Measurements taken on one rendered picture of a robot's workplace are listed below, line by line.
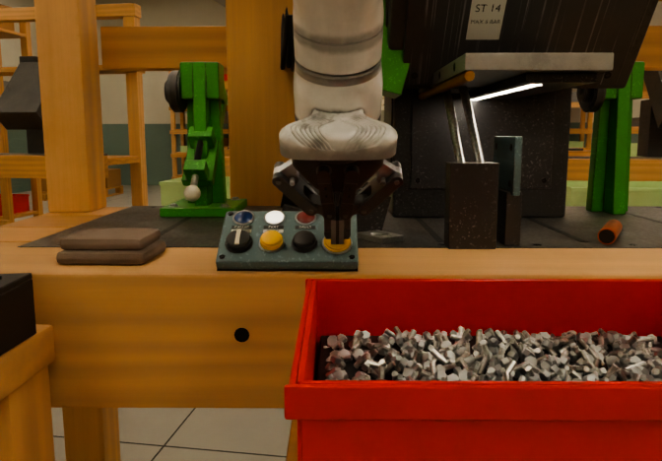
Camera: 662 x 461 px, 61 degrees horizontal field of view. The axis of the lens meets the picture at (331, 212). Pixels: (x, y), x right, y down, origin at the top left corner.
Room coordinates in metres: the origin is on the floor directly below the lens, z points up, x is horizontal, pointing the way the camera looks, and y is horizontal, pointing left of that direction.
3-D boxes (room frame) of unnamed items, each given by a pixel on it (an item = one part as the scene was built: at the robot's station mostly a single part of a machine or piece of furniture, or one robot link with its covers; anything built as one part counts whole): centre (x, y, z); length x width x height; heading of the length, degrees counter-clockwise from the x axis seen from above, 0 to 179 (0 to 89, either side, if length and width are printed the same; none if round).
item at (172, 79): (1.05, 0.28, 1.12); 0.07 x 0.03 x 0.08; 0
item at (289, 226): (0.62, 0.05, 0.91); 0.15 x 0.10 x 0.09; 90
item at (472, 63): (0.82, -0.23, 1.11); 0.39 x 0.16 x 0.03; 0
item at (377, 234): (0.76, -0.07, 0.90); 0.06 x 0.04 x 0.01; 35
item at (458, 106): (1.06, -0.26, 1.07); 0.30 x 0.18 x 0.34; 90
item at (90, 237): (0.65, 0.25, 0.91); 0.10 x 0.08 x 0.03; 87
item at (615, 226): (0.76, -0.38, 0.91); 0.09 x 0.02 x 0.02; 148
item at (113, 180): (9.42, 4.14, 0.22); 1.20 x 0.81 x 0.44; 174
